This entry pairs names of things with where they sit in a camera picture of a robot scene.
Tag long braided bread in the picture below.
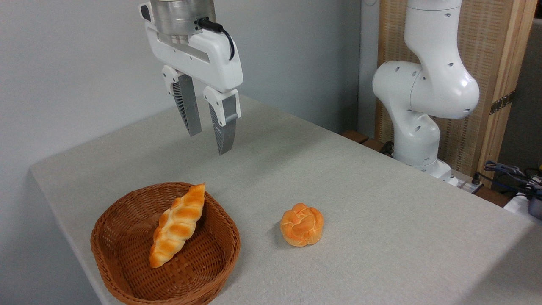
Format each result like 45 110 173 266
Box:
149 183 207 269

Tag tangled dark cables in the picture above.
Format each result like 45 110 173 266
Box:
484 160 542 200

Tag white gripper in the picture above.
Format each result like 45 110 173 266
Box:
144 20 244 156

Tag brown wicker basket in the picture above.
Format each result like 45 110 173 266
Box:
90 182 241 305

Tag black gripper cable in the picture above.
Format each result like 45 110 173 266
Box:
197 17 235 61

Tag metal screen hinge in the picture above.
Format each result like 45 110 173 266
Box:
489 90 516 115

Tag round knotted bread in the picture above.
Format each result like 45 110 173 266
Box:
279 202 325 247

